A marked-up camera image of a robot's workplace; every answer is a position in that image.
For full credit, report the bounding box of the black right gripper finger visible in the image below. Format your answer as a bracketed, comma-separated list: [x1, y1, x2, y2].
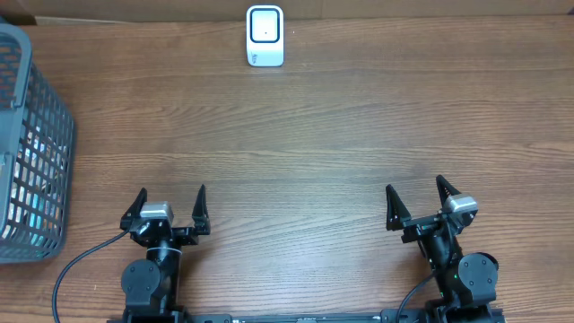
[386, 185, 412, 231]
[436, 175, 461, 207]

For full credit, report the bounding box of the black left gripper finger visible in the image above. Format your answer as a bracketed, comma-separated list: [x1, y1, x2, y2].
[123, 188, 147, 220]
[192, 185, 211, 235]

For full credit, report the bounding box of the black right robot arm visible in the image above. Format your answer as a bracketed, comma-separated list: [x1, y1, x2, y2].
[381, 175, 506, 323]

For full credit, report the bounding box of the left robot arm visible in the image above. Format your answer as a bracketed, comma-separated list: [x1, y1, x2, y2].
[120, 186, 211, 322]

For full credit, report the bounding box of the white barcode scanner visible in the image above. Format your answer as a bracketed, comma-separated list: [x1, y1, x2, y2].
[246, 4, 284, 67]

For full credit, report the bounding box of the grey plastic mesh basket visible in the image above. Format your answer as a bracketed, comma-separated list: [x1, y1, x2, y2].
[1, 23, 77, 264]

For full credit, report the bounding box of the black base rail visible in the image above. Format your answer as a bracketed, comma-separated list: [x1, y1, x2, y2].
[181, 307, 443, 323]

